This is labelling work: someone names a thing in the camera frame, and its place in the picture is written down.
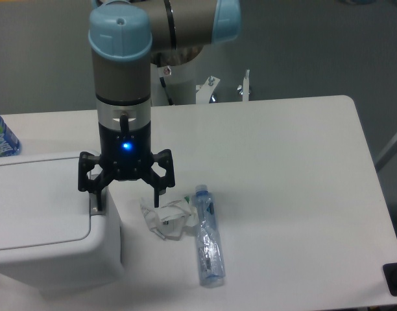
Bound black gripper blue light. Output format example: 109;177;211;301
78;124;175;211

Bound white plastic trash can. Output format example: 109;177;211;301
0;152;124;291

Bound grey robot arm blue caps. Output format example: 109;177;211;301
78;1;241;211

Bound crumpled white paper wrapper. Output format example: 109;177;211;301
139;196;199;240

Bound blue labelled water bottle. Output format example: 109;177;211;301
0;116;21;157

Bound crushed clear plastic bottle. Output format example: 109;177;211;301
191;185;226;287

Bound black clamp at table corner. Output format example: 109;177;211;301
383;262;397;297

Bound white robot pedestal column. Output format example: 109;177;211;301
150;46;203;106

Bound white pedestal base frame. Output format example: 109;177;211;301
195;69;252;104

